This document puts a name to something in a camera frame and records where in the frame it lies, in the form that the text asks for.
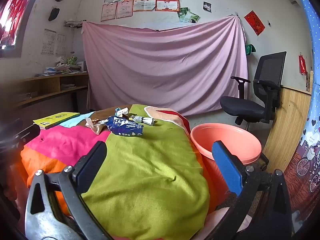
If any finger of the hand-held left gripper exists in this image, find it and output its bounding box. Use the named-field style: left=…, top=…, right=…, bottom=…
left=15, top=124, right=41, bottom=143

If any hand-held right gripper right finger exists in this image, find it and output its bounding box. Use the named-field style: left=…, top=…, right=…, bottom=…
left=200, top=141, right=294, bottom=240

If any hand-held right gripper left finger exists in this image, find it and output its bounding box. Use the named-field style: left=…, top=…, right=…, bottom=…
left=24, top=141, right=113, bottom=240

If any pink plastic bucket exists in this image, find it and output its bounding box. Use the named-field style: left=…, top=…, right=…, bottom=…
left=190, top=123, right=262, bottom=207

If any blue wrapper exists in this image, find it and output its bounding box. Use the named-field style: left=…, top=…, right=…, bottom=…
left=104, top=116, right=145, bottom=138

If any silver white wrapper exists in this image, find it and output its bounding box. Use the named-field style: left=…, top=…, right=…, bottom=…
left=130, top=115, right=156, bottom=125

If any yellow book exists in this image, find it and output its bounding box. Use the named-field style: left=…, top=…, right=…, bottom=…
left=33, top=112, right=80, bottom=130

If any stack of newspapers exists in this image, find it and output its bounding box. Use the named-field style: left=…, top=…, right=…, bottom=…
left=17, top=91, right=38, bottom=102

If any wooden shelf desk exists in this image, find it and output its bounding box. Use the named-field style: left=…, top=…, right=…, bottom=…
left=0, top=72, right=89, bottom=120

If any colourful patchwork blanket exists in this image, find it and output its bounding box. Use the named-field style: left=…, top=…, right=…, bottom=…
left=12, top=104, right=218, bottom=240

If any black office chair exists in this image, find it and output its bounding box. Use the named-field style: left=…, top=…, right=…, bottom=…
left=220, top=51, right=287, bottom=130

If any pile of books and papers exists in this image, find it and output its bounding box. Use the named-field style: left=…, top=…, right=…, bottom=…
left=35, top=64, right=83, bottom=77

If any blue printed curtain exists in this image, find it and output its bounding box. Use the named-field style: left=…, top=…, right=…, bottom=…
left=284, top=0, right=320, bottom=215

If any green patterned plant ornament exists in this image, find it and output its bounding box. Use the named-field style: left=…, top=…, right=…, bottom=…
left=66, top=52, right=78, bottom=65

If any red curtain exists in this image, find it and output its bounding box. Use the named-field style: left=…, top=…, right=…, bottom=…
left=0, top=0, right=32, bottom=48

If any pink hanging sheet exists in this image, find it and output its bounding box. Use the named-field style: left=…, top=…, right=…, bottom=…
left=82, top=15, right=248, bottom=117

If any black cap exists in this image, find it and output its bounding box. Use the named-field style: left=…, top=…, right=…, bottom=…
left=48, top=7, right=60, bottom=22

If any red hanging packet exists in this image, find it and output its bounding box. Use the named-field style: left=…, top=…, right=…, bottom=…
left=298, top=54, right=307, bottom=75

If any green landscape photo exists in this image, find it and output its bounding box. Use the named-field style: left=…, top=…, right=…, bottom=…
left=184, top=11, right=200, bottom=24
left=177, top=7, right=188, bottom=22

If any white wall calendar sheet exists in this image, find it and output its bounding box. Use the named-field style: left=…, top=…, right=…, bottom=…
left=55, top=34, right=66, bottom=56
left=41, top=29, right=57, bottom=55

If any wooden window frame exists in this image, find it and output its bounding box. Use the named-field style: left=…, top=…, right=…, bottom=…
left=0, top=0, right=48, bottom=58

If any wire wall shelf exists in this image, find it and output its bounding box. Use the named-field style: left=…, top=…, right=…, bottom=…
left=63, top=19, right=87, bottom=30

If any red paper wall poster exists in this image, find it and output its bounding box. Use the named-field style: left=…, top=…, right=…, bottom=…
left=244, top=10, right=266, bottom=36

